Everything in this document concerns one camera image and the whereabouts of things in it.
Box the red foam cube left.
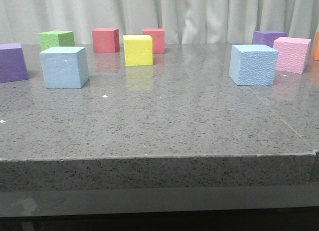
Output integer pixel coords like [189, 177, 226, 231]
[92, 28, 120, 53]

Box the purple foam cube right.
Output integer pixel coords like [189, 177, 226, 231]
[252, 30, 288, 47]

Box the purple foam cube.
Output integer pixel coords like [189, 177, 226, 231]
[0, 43, 29, 83]
[252, 30, 288, 47]

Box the yellow foam cube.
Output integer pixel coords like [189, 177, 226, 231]
[123, 34, 153, 66]

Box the textured light blue foam cube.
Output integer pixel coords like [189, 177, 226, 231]
[229, 44, 279, 86]

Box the smooth light blue foam cube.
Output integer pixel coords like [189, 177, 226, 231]
[40, 46, 89, 88]

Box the red foam cube right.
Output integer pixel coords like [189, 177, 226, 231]
[142, 28, 165, 54]

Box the purple foam cube left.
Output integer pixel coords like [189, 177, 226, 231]
[0, 43, 29, 83]

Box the green foam cube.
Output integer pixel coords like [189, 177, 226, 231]
[39, 30, 75, 51]

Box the white pleated curtain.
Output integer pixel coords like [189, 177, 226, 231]
[0, 0, 319, 44]

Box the red foam cube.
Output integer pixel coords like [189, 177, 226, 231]
[142, 28, 165, 54]
[92, 28, 120, 53]

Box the orange foam cube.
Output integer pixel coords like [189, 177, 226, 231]
[311, 30, 319, 60]

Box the pink foam cube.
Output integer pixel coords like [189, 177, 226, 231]
[273, 37, 311, 74]

